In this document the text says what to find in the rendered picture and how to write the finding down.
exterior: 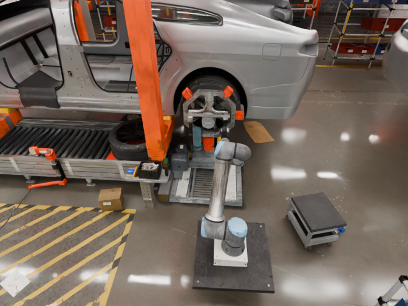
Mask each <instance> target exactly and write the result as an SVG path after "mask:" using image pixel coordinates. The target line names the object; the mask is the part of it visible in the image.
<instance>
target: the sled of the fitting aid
mask: <svg viewBox="0 0 408 306"><path fill-rule="evenodd" d="M193 147H194V146H192V145H191V150H190V153H189V166H188V167H189V168H202V169H214V167H215V162H211V161H193V160H192V156H193V152H194V148H193Z"/></svg>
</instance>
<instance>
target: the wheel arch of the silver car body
mask: <svg viewBox="0 0 408 306"><path fill-rule="evenodd" d="M206 67H208V74H215V75H218V76H222V77H225V78H226V79H228V80H230V81H231V82H232V83H233V84H234V85H235V87H236V88H237V90H238V92H239V95H240V103H241V104H242V105H243V106H244V113H245V118H246V117H247V114H248V97H247V93H246V91H245V89H244V87H243V85H242V83H241V82H240V81H239V80H238V79H237V77H236V76H234V75H233V74H232V73H231V72H229V71H227V70H225V69H223V68H220V67H214V66H205V67H199V68H196V69H194V70H192V71H190V72H189V73H187V74H186V75H185V76H184V77H183V78H182V79H181V80H180V81H179V83H178V85H177V87H176V88H175V91H174V94H173V98H172V110H173V113H174V116H175V115H176V112H177V108H178V106H179V103H180V100H181V97H182V92H183V91H184V89H185V87H186V86H187V84H188V83H189V82H190V81H191V80H193V79H195V78H196V77H199V76H200V74H201V73H202V74H201V75H206Z"/></svg>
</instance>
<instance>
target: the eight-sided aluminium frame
mask: <svg viewBox="0 0 408 306"><path fill-rule="evenodd" d="M199 95H209V96H211V95H214V96H219V97H220V98H221V99H222V100H223V101H224V102H226V103H227V104H228V105H229V107H230V108H232V109H231V122H229V123H228V124H227V128H228V129H229V130H230V129H231V128H232V127H234V124H235V114H236V104H235V103H234V102H233V101H232V100H231V99H230V98H226V97H225V96H223V91H222V90H216V89H198V90H197V91H196V92H195V93H194V94H193V96H192V97H191V98H190V99H189V100H186V101H185V102H184V103H183V119H184V124H185V125H186V126H187V127H188V128H189V122H188V116H186V112H187V111H188V106H189V105H190V104H191V103H192V102H193V101H194V100H195V99H196V98H197V97H198V96H199ZM201 134H202V137H216V138H217V137H221V134H220V130H219V131H218V132H216V131H201Z"/></svg>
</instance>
